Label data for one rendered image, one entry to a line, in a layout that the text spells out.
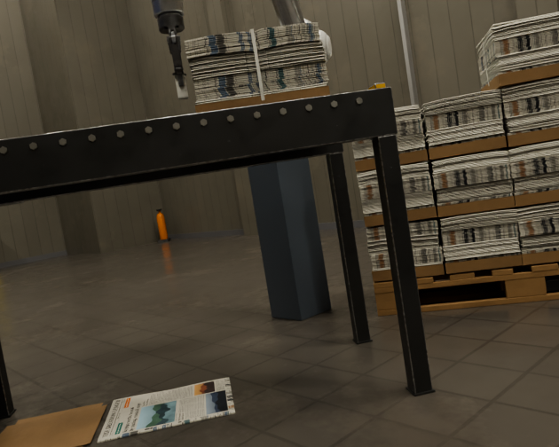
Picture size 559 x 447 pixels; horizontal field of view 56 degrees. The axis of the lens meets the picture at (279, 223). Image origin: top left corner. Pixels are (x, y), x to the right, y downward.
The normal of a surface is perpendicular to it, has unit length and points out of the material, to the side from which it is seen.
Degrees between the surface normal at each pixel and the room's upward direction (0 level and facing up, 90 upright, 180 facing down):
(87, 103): 90
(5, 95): 90
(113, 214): 90
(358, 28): 90
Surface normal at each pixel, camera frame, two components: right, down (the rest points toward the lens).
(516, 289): -0.23, 0.11
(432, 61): -0.73, 0.16
